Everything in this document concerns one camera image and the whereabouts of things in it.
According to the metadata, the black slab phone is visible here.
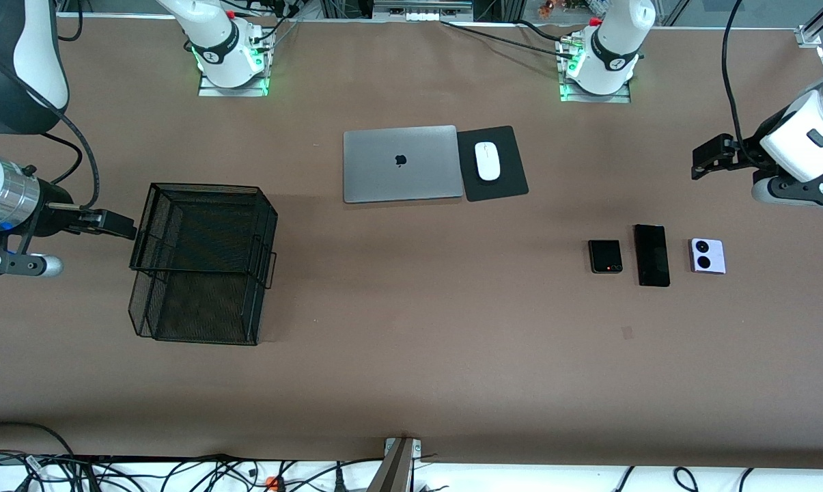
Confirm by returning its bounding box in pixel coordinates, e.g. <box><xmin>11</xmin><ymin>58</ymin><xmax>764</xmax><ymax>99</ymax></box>
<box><xmin>634</xmin><ymin>223</ymin><xmax>671</xmax><ymax>288</ymax></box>

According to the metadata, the black cable on table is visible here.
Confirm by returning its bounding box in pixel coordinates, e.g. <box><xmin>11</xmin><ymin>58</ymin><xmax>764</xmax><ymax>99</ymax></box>
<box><xmin>441</xmin><ymin>19</ymin><xmax>583</xmax><ymax>59</ymax></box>

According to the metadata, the black mesh two-tier tray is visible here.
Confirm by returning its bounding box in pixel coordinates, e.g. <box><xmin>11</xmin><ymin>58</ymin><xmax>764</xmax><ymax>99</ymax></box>
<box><xmin>128</xmin><ymin>182</ymin><xmax>279</xmax><ymax>346</ymax></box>

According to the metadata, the aluminium frame profile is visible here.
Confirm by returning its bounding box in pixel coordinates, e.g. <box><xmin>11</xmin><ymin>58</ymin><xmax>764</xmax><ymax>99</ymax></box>
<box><xmin>796</xmin><ymin>0</ymin><xmax>823</xmax><ymax>49</ymax></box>

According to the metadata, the white computer mouse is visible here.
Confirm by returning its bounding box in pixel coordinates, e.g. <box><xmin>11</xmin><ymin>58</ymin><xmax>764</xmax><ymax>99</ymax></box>
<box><xmin>475</xmin><ymin>141</ymin><xmax>501</xmax><ymax>182</ymax></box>

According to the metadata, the black mouse pad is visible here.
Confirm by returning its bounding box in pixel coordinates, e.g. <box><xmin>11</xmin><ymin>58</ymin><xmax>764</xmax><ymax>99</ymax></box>
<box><xmin>456</xmin><ymin>125</ymin><xmax>529</xmax><ymax>203</ymax></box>

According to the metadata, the silver laptop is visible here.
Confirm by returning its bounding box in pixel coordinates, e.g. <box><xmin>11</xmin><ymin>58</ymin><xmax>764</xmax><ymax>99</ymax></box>
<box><xmin>343</xmin><ymin>124</ymin><xmax>465</xmax><ymax>204</ymax></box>

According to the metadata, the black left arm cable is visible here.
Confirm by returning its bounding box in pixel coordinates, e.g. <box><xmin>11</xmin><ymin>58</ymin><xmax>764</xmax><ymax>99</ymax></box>
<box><xmin>721</xmin><ymin>0</ymin><xmax>767</xmax><ymax>168</ymax></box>

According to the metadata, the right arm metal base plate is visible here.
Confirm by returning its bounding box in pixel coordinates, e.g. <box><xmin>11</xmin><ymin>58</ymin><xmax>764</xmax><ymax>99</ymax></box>
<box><xmin>198</xmin><ymin>68</ymin><xmax>270</xmax><ymax>98</ymax></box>

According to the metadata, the thick black floor cable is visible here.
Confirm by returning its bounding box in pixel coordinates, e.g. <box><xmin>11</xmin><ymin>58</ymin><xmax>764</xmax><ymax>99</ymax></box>
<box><xmin>0</xmin><ymin>422</ymin><xmax>77</xmax><ymax>492</ymax></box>

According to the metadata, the lilac flip phone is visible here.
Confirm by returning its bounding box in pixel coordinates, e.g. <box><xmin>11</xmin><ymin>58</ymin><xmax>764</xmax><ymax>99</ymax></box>
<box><xmin>688</xmin><ymin>238</ymin><xmax>727</xmax><ymax>275</ymax></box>

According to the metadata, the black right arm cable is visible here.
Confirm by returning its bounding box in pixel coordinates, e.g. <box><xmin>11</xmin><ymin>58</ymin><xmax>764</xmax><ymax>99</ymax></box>
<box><xmin>0</xmin><ymin>44</ymin><xmax>102</xmax><ymax>209</ymax></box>

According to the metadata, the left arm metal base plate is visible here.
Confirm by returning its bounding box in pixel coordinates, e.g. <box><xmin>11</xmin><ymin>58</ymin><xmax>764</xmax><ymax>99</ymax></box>
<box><xmin>559</xmin><ymin>75</ymin><xmax>632</xmax><ymax>105</ymax></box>

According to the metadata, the grey power strip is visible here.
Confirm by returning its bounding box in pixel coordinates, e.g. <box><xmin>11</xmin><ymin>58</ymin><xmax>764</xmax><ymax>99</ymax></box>
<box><xmin>374</xmin><ymin>0</ymin><xmax>473</xmax><ymax>21</ymax></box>

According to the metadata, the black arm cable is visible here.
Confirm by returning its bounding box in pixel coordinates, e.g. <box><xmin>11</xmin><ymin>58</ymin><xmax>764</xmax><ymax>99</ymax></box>
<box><xmin>721</xmin><ymin>0</ymin><xmax>767</xmax><ymax>168</ymax></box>
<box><xmin>0</xmin><ymin>44</ymin><xmax>102</xmax><ymax>209</ymax></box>

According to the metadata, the black flip phone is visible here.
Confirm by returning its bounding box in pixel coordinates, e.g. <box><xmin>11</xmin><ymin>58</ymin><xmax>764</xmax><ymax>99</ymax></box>
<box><xmin>587</xmin><ymin>239</ymin><xmax>624</xmax><ymax>275</ymax></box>

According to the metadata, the grey metal camera mount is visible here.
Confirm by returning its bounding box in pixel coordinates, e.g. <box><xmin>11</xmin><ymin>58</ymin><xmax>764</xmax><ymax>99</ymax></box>
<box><xmin>367</xmin><ymin>437</ymin><xmax>423</xmax><ymax>492</ymax></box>

